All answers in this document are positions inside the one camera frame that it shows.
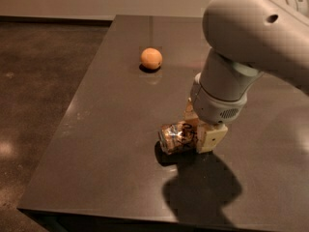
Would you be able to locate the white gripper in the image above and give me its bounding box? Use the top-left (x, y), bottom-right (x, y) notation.
top-left (183, 73), bottom-right (247, 154)

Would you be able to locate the orange patterned drink can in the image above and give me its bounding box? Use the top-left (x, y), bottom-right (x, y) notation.
top-left (158, 121), bottom-right (197, 155)

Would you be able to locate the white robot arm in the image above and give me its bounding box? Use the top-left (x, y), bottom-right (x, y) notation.
top-left (189, 0), bottom-right (309, 153)

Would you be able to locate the orange fruit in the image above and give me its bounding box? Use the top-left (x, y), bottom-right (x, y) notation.
top-left (140, 47), bottom-right (163, 71)

